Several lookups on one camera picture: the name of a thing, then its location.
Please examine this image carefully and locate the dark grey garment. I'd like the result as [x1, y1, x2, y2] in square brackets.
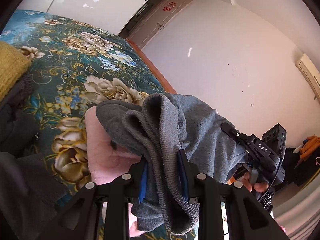
[1, 75, 67, 239]

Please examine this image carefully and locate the mustard yellow knit sweater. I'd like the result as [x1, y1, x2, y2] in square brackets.
[0, 41, 33, 101]

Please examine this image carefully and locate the teal floral bedspread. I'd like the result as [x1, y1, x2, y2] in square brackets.
[1, 10, 163, 213]

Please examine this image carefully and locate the white air conditioner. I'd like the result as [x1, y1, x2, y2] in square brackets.
[296, 53, 320, 100]

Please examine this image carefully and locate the pink folded blanket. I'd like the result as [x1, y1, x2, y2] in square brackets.
[84, 105, 148, 238]

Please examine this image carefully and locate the red door decoration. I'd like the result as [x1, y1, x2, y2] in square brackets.
[163, 2, 177, 11]

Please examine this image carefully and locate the grey-blue knit sweater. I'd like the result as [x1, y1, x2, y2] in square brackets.
[96, 93, 248, 235]

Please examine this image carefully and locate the person right hand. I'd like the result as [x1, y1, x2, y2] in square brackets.
[241, 172, 268, 193]

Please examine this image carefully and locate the beige room door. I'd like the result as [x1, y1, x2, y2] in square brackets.
[128, 0, 193, 50]

